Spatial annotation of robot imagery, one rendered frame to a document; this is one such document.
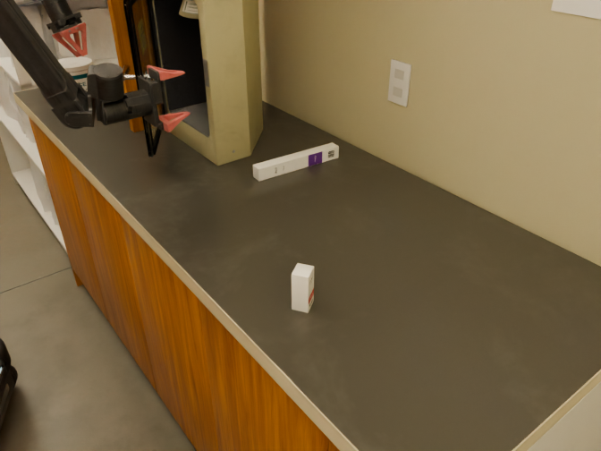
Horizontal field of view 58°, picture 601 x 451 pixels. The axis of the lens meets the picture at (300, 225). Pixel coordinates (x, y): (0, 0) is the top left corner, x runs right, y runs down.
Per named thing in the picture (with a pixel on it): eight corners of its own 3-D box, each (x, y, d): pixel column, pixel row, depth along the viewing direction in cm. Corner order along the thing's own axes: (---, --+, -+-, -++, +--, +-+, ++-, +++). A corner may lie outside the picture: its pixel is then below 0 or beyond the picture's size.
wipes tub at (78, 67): (93, 94, 202) (84, 54, 194) (105, 104, 194) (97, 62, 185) (57, 102, 196) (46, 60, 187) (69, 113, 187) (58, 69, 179)
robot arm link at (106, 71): (69, 102, 120) (65, 126, 114) (62, 55, 112) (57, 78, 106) (126, 105, 123) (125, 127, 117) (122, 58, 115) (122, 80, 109)
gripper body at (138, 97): (156, 80, 118) (123, 88, 114) (164, 125, 123) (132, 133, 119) (144, 74, 122) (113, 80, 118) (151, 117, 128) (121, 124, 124)
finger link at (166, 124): (193, 96, 124) (155, 105, 120) (197, 125, 128) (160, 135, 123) (180, 89, 129) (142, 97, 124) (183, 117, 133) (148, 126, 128)
